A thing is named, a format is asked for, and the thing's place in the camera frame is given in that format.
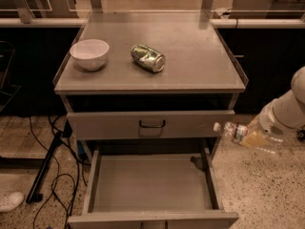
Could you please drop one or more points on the black drawer handle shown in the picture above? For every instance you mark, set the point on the black drawer handle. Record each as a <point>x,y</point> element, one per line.
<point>145,125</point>

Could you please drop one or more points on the white counter rail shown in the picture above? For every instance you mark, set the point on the white counter rail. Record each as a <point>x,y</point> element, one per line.
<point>219,23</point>

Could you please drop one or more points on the open grey middle drawer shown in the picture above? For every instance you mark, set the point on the open grey middle drawer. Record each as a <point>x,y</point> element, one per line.
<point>153,192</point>

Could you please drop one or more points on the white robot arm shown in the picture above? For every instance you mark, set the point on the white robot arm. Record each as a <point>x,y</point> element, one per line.
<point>297,83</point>

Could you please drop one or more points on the black caster wheel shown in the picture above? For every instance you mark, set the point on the black caster wheel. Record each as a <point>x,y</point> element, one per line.
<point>300,134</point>

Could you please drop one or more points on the grey top drawer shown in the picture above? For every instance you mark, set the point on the grey top drawer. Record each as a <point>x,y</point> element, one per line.
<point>125,125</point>

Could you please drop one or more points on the black metal stand leg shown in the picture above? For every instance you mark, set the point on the black metal stand leg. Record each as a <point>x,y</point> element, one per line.
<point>34,195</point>

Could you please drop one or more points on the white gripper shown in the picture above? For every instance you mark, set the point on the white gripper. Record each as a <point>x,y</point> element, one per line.
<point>269,122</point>

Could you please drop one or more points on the grey metal drawer cabinet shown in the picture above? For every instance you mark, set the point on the grey metal drawer cabinet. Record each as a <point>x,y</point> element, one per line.
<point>200,72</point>

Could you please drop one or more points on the white sneaker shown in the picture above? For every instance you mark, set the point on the white sneaker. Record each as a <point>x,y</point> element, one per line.
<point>9,202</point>

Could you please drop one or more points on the white ceramic bowl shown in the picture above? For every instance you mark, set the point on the white ceramic bowl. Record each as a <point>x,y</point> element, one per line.
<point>90,54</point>

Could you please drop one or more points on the crushed green soda can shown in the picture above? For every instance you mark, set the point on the crushed green soda can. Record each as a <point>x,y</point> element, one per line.
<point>148,58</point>

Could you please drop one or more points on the clear plastic water bottle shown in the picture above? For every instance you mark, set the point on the clear plastic water bottle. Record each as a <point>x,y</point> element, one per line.
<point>235,132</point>

